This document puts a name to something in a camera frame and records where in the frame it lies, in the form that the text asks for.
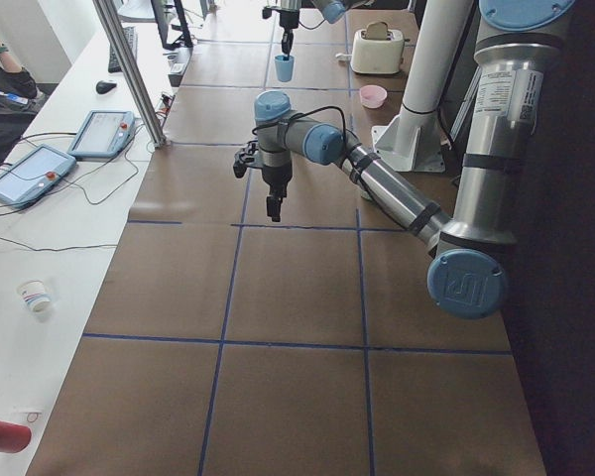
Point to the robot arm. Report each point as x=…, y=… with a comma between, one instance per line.
x=330, y=10
x=517, y=42

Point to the pink bowl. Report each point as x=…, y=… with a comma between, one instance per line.
x=372, y=96

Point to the light blue cup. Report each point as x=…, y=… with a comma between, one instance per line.
x=284, y=67

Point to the toast slice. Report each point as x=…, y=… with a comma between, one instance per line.
x=377, y=31

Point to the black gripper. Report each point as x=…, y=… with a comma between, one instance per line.
x=276, y=178
x=288, y=21

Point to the black computer mouse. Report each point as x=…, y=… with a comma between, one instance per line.
x=105, y=86

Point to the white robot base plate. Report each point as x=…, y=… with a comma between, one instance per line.
x=410, y=143

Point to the far teach pendant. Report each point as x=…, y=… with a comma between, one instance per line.
x=102, y=135

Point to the aluminium frame post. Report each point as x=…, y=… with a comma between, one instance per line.
x=107, y=15

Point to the teach pendant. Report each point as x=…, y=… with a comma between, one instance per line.
x=102, y=135
x=34, y=175

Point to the paper cup on desk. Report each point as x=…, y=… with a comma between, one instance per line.
x=35, y=295

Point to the person in grey shirt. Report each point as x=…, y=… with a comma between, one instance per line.
x=20, y=101

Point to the cream toaster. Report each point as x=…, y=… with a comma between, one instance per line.
x=377, y=56

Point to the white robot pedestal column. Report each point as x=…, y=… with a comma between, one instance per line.
x=441, y=27

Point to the near teach pendant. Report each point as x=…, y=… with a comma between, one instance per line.
x=34, y=175

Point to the red cylinder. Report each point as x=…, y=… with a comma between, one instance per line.
x=14, y=437

